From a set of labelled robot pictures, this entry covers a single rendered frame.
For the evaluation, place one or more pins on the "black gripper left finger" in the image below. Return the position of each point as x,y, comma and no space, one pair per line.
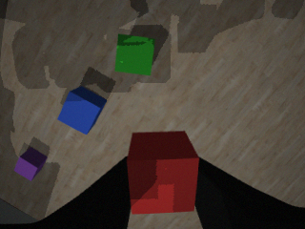
104,205

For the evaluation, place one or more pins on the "purple cube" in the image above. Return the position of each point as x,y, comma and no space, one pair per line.
30,163

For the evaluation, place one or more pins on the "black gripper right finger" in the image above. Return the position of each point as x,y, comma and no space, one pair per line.
223,202

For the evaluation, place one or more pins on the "green block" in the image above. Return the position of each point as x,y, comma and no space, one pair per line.
134,54

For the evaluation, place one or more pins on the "red block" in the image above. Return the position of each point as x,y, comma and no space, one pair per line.
163,172

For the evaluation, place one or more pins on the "blue block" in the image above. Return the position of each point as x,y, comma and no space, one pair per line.
81,109

